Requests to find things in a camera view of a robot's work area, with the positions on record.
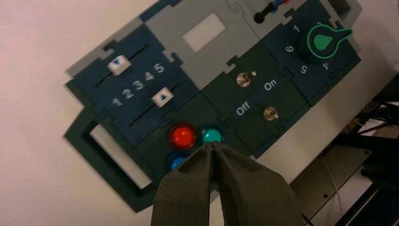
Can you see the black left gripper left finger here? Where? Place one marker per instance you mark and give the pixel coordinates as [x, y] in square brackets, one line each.
[184, 193]

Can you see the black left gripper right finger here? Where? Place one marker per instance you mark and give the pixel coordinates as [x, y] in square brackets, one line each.
[255, 193]

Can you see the green push button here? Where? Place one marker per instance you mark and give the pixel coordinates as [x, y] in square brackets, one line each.
[211, 134]

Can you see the blue push button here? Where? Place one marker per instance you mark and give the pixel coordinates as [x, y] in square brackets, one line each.
[176, 161]

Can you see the dark green button panel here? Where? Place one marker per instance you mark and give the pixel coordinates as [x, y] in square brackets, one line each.
[152, 146]

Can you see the red push button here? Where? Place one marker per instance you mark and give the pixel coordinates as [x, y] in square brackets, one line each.
[182, 136]

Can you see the dark green toggle panel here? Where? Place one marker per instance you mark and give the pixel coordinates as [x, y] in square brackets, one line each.
[258, 106]

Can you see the white slider knob up arrow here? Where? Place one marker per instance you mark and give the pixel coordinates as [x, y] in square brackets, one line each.
[162, 97]

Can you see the blue numbered slider panel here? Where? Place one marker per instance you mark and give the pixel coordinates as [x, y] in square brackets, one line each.
[131, 93]

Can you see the blue numbered dial panel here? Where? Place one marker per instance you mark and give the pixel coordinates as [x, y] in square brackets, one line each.
[299, 68]

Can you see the white slider knob down arrow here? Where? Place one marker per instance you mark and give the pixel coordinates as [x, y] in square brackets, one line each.
[118, 64]

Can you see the grey panel with window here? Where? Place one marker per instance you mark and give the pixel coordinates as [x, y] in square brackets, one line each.
[202, 43]

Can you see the black green rotary knob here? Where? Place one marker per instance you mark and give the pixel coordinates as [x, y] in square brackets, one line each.
[324, 42]

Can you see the black banana plug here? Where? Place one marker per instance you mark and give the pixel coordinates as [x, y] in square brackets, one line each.
[261, 14]

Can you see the grey plug socket panel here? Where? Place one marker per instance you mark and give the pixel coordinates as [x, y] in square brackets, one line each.
[268, 12]

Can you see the metal base plate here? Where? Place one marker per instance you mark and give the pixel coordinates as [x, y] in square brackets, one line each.
[330, 184]

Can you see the silver toggle switch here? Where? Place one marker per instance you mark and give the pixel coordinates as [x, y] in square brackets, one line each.
[244, 78]
[270, 113]

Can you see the dark green frame panel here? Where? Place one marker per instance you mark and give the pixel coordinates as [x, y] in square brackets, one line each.
[103, 162]

